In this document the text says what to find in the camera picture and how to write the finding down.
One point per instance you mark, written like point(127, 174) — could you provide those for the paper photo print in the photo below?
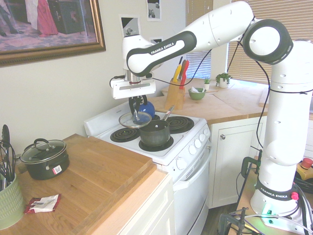
point(154, 9)
point(129, 24)
point(156, 39)

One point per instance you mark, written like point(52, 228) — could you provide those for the red and white packet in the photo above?
point(42, 204)

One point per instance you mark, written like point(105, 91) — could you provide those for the green bowl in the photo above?
point(196, 95)

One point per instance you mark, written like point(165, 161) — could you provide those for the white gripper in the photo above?
point(134, 89)

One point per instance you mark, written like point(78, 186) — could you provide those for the bushy plant in white pot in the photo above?
point(223, 82)

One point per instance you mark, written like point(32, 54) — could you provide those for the red emergency stop button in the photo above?
point(306, 162)

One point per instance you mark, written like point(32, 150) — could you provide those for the large wooden butcher block board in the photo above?
point(97, 171)

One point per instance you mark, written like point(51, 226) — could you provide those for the small plant in white pot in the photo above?
point(207, 84)

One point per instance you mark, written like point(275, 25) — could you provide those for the gold framed painting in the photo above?
point(49, 24)

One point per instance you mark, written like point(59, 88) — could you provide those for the narrow wooden window blind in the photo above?
point(198, 9)

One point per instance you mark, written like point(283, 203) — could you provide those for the green ribbed utensil holder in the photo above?
point(9, 203)

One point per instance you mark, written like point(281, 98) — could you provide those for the dark metal saucepan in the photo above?
point(154, 137)

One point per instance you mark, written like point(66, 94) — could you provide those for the white stove knob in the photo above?
point(181, 164)
point(202, 137)
point(207, 132)
point(198, 143)
point(192, 149)

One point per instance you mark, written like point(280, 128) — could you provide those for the white corner cabinet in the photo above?
point(232, 171)

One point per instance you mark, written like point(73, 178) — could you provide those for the wooden knife block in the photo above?
point(174, 96)

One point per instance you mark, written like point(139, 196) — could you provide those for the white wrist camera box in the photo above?
point(117, 83)

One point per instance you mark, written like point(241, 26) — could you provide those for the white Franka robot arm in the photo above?
point(281, 151)

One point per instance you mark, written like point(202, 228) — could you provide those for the white electric stove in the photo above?
point(190, 195)

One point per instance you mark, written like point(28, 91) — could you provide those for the white cabinet with wooden counter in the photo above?
point(151, 210)

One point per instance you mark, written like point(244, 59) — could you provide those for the white crumpled paper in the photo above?
point(196, 89)

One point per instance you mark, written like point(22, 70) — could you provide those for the green metal clamp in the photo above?
point(244, 162)

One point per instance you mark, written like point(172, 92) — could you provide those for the dark metal clamp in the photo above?
point(223, 222)

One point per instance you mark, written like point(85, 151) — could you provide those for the wide wooden window blind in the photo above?
point(247, 72)

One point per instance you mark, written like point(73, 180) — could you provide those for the black cooking pot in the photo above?
point(46, 169)

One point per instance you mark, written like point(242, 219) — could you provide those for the silver cabinet knob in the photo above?
point(222, 136)

